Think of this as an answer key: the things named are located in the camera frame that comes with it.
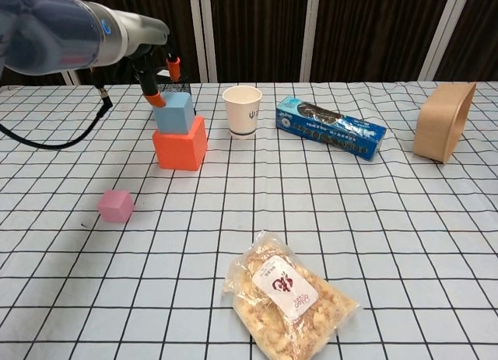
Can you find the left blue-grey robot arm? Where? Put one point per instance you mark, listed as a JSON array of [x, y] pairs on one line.
[[50, 33]]

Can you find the brown oval paper bowl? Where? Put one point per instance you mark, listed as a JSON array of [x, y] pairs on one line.
[[437, 121]]

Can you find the clear snack bag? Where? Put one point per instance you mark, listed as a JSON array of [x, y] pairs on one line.
[[280, 298]]

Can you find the white paper cup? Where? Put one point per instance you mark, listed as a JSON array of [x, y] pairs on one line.
[[241, 111]]

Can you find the black mesh pen holder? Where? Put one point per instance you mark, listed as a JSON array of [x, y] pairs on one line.
[[181, 87]]

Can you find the black white-framed folding screen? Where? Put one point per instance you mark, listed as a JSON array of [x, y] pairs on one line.
[[272, 25]]

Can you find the orange foam cube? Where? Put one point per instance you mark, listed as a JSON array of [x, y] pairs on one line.
[[177, 150]]

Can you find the small pink foam block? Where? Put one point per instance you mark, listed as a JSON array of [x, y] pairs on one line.
[[114, 206]]

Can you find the blue foam cube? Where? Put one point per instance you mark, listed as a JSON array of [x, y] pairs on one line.
[[175, 115]]

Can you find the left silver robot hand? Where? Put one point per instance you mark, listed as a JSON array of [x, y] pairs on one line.
[[149, 31]]

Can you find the blue cookie box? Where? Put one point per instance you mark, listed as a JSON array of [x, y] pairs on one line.
[[330, 128]]

